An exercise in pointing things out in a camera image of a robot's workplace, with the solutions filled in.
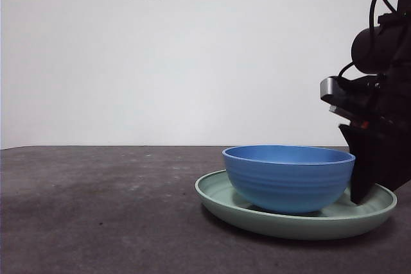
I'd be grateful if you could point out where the blue ribbed bowl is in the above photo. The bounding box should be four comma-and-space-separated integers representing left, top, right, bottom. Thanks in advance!
222, 144, 356, 214

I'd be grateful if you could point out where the pale green round plate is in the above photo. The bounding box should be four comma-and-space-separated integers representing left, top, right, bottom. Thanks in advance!
194, 169, 398, 241

